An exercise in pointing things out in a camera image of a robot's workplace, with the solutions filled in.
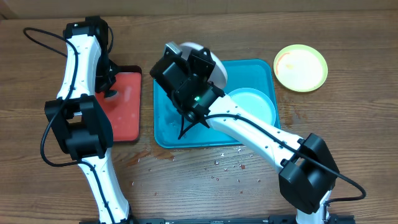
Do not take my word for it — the white plate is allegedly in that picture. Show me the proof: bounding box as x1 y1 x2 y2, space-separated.
179 42 228 89

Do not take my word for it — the dark red water tray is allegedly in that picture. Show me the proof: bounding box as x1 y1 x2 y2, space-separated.
96 65 142 142

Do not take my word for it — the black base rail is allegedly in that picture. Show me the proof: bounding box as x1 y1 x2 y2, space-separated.
79 214 356 224

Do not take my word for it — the dark green sponge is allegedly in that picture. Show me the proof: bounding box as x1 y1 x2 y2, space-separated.
104 90 118 98

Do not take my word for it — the light blue plate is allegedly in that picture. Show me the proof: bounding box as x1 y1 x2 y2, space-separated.
228 88 276 125

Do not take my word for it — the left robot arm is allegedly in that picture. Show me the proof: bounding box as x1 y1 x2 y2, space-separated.
44 16 131 223

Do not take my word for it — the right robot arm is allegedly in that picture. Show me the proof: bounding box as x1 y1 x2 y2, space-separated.
150 42 338 223

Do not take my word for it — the green rimmed plate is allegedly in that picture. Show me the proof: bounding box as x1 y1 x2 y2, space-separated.
273 44 328 93

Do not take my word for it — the teal plastic tray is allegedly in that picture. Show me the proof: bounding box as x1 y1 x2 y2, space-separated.
153 59 280 149

